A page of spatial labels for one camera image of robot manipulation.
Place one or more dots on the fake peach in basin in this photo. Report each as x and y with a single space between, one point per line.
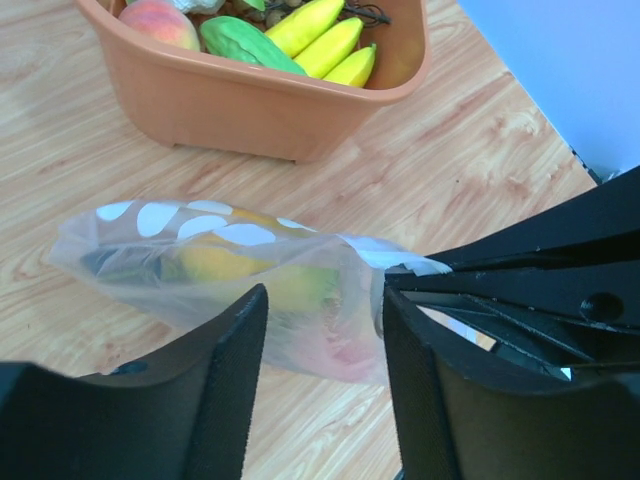
162 21

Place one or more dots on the fake peach in bag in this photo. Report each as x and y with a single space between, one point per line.
353 355

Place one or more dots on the fake green cucumber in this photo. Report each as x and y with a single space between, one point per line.
233 38

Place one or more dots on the polka dot zip bag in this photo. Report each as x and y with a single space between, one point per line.
294 340

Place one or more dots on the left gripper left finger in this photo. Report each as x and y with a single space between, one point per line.
182 411

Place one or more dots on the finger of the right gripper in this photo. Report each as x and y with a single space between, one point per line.
598 227
557 312

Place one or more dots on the fake banana bunch in basin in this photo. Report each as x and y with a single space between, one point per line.
323 45

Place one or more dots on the fake cauliflower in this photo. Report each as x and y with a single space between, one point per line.
201 7

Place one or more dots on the fake mango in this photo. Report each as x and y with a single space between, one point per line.
239 247

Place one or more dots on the fake longan cluster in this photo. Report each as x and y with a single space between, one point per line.
372 15

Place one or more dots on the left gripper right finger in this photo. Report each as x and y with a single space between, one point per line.
464 413

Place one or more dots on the orange plastic basin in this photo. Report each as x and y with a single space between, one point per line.
181 97

